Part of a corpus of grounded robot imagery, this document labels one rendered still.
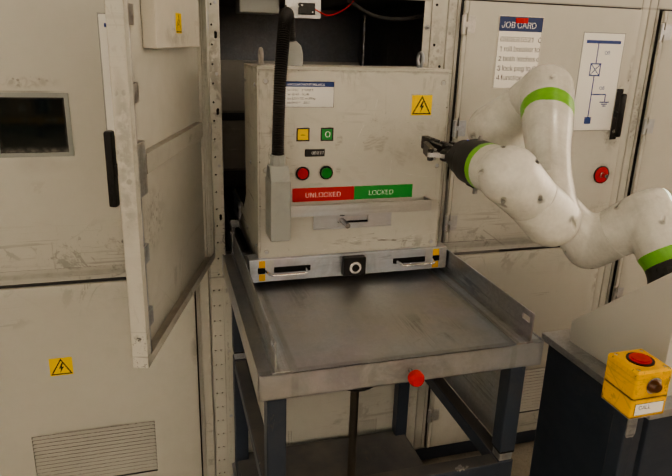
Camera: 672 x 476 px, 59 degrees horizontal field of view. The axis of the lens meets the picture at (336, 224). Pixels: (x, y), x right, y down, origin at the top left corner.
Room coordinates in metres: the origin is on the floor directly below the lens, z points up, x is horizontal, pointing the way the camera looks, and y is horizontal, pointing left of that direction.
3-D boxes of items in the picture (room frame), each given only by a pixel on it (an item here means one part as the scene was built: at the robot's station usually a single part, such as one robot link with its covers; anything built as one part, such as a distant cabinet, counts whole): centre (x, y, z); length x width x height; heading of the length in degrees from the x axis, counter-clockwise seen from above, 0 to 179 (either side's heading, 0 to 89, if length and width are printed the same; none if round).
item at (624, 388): (1.00, -0.58, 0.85); 0.08 x 0.08 x 0.10; 16
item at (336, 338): (1.40, -0.06, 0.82); 0.68 x 0.62 x 0.06; 16
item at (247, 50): (2.11, 0.14, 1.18); 0.78 x 0.69 x 0.79; 16
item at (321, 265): (1.49, -0.04, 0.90); 0.54 x 0.05 x 0.06; 106
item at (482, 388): (1.40, -0.06, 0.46); 0.64 x 0.58 x 0.66; 16
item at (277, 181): (1.35, 0.14, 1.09); 0.08 x 0.05 x 0.17; 16
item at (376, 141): (1.48, -0.04, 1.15); 0.48 x 0.01 x 0.48; 106
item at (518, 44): (1.87, -0.53, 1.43); 0.15 x 0.01 x 0.21; 106
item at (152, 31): (1.33, 0.38, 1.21); 0.63 x 0.07 x 0.74; 0
